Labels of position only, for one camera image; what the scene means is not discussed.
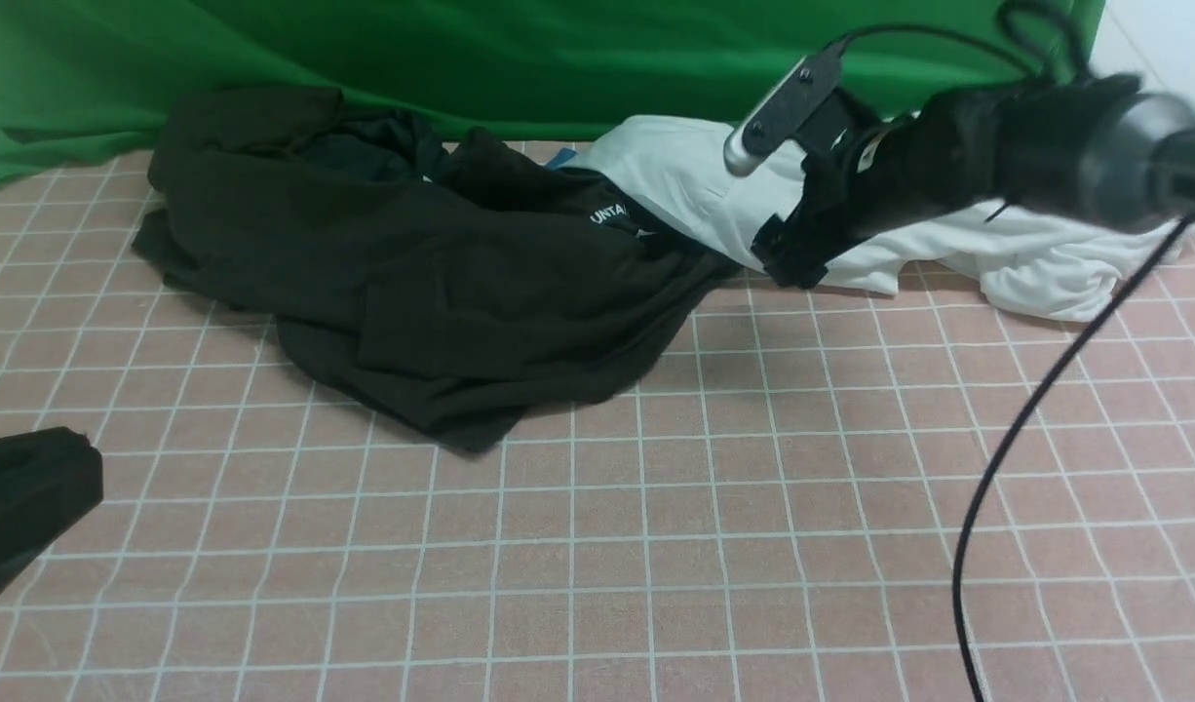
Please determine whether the white t-shirt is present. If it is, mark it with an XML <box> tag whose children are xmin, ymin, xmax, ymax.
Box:
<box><xmin>554</xmin><ymin>115</ymin><xmax>1171</xmax><ymax>323</ymax></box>

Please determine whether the dark gray long-sleeve top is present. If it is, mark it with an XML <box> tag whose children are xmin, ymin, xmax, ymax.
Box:
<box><xmin>133</xmin><ymin>86</ymin><xmax>739</xmax><ymax>452</ymax></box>

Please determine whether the dark teal t-shirt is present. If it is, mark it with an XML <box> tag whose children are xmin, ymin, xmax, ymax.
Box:
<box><xmin>298</xmin><ymin>108</ymin><xmax>451</xmax><ymax>182</ymax></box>

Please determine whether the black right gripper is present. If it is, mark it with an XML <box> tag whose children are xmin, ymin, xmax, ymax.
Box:
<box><xmin>750</xmin><ymin>77</ymin><xmax>1142</xmax><ymax>289</ymax></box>

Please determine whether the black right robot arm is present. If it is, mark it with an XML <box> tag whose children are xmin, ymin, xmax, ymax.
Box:
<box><xmin>727</xmin><ymin>74</ymin><xmax>1195</xmax><ymax>289</ymax></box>

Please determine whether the green backdrop cloth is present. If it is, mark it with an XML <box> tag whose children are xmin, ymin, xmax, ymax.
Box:
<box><xmin>0</xmin><ymin>1</ymin><xmax>1071</xmax><ymax>185</ymax></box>

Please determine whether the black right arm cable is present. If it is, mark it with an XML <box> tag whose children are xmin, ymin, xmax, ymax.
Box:
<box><xmin>822</xmin><ymin>0</ymin><xmax>1195</xmax><ymax>702</ymax></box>

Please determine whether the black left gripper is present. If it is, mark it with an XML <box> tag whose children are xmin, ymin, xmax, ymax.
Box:
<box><xmin>0</xmin><ymin>427</ymin><xmax>104</xmax><ymax>596</ymax></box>

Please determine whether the blue t-shirt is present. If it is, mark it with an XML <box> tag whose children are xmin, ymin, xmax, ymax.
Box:
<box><xmin>544</xmin><ymin>148</ymin><xmax>580</xmax><ymax>171</ymax></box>

